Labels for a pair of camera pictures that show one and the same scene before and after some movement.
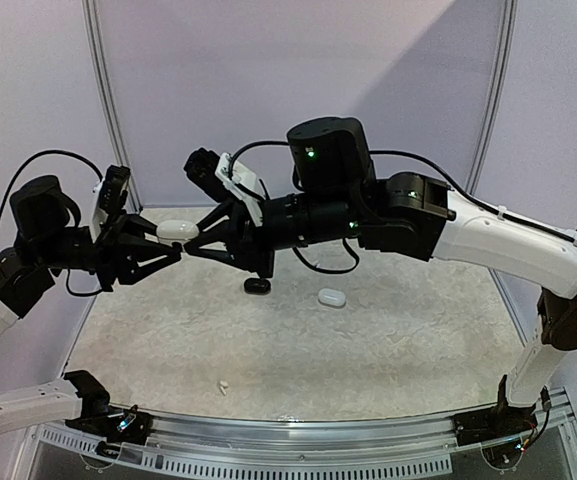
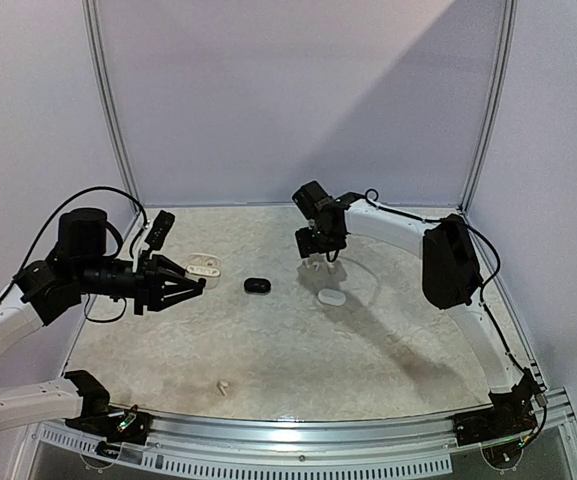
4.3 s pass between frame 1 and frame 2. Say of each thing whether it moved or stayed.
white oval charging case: stayed
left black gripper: moved
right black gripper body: moved
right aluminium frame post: stayed
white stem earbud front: stayed
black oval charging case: stayed
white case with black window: moved
